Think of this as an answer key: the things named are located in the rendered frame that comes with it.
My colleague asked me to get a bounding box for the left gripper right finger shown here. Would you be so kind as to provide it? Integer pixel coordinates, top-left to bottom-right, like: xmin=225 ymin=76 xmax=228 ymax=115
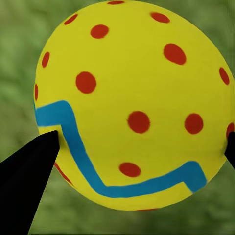
xmin=224 ymin=132 xmax=235 ymax=169

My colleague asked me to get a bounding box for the easter egg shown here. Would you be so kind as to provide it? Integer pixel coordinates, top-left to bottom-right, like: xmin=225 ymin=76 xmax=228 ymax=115
xmin=33 ymin=0 xmax=235 ymax=211

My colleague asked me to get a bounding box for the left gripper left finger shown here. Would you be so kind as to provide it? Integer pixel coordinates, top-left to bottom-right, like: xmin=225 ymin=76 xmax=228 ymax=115
xmin=0 ymin=130 xmax=60 ymax=235

